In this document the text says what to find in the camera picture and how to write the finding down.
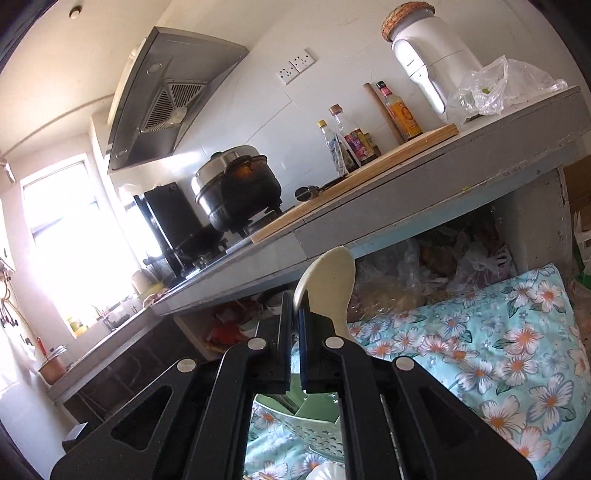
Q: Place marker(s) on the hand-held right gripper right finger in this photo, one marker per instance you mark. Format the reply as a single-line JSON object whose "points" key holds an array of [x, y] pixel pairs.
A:
{"points": [[318, 350]]}

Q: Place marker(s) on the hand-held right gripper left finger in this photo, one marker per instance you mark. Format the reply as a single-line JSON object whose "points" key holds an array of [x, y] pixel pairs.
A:
{"points": [[280, 344]]}

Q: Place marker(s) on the cream plastic spoon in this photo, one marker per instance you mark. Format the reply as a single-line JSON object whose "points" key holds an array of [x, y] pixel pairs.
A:
{"points": [[328, 281]]}

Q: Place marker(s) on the green plastic utensil basket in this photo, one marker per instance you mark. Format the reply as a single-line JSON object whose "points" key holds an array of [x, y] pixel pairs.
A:
{"points": [[314, 434]]}

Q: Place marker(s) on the red snack packets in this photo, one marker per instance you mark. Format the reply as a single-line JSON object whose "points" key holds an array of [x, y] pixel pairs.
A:
{"points": [[226, 330]]}

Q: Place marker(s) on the gas stove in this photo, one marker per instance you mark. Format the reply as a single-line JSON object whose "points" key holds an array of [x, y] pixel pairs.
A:
{"points": [[231, 249]]}

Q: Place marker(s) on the crumpled clear plastic bag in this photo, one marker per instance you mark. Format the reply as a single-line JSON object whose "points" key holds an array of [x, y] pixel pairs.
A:
{"points": [[401, 277]]}

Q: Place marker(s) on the black wok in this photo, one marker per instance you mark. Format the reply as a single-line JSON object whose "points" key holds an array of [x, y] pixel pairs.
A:
{"points": [[198, 240]]}

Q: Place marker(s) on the cream container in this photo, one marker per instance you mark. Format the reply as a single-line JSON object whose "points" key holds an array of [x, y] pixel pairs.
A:
{"points": [[143, 282]]}

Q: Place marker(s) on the black cooking pot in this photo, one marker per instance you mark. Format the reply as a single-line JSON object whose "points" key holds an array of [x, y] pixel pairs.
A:
{"points": [[249, 189]]}

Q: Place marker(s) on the floral blanket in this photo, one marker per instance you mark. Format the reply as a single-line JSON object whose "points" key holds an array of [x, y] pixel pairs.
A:
{"points": [[485, 350]]}

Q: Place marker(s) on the black stove panel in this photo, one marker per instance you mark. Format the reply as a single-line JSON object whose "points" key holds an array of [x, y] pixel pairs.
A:
{"points": [[161, 217]]}

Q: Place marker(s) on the steel steamer pot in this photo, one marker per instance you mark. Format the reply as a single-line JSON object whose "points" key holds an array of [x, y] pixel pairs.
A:
{"points": [[207, 184]]}

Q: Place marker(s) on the grey kitchen counter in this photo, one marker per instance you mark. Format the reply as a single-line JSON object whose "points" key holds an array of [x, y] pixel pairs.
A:
{"points": [[415, 184]]}

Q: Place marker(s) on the yellow-capped clear bottle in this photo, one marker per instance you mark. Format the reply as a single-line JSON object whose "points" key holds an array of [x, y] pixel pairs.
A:
{"points": [[332, 147]]}

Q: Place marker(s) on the cork-capped dark sauce bottle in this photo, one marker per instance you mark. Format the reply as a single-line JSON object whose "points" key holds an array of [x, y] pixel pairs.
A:
{"points": [[353, 141]]}

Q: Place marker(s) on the copper pot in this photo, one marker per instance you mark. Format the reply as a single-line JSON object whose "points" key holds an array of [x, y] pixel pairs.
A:
{"points": [[53, 369]]}

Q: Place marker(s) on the window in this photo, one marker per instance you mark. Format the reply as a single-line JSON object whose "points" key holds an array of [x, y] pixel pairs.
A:
{"points": [[69, 240]]}

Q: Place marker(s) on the wooden rolling pin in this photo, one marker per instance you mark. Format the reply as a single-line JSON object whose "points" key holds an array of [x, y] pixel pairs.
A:
{"points": [[381, 113]]}

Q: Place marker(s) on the red-capped sauce bottle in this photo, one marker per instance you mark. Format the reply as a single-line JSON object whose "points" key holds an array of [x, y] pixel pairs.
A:
{"points": [[404, 117]]}

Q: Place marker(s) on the steel range hood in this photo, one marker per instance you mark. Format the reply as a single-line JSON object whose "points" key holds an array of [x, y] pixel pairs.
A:
{"points": [[184, 69]]}

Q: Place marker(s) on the white kitchen appliance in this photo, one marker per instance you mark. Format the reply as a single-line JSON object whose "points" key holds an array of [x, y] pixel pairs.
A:
{"points": [[443, 50]]}

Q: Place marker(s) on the woven round coaster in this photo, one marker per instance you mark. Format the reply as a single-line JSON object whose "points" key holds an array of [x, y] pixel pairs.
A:
{"points": [[392, 23]]}

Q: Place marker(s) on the ceiling lamp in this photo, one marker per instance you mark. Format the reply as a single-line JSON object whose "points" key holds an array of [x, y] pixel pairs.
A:
{"points": [[76, 12]]}

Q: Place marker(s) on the white wall socket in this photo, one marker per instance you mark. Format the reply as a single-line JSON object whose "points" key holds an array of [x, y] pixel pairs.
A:
{"points": [[303, 61], [287, 74]]}

